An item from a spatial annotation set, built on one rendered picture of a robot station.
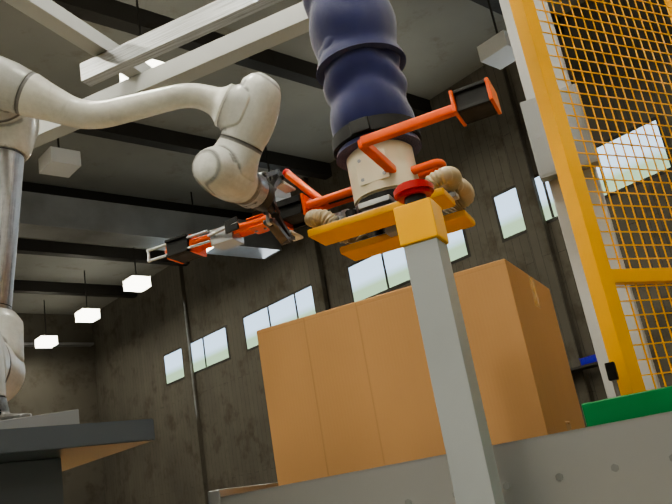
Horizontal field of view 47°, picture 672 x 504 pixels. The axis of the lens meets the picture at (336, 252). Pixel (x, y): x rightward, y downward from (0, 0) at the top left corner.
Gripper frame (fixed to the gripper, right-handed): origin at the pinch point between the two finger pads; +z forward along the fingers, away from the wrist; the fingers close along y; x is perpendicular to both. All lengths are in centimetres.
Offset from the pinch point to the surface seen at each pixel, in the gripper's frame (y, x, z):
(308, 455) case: 62, 3, -18
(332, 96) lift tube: -24.4, 19.1, -6.7
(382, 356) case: 45, 24, -20
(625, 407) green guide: 65, 69, -26
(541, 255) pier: -208, -42, 944
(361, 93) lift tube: -20.2, 27.9, -10.4
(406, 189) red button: 25, 46, -54
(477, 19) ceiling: -539, -33, 826
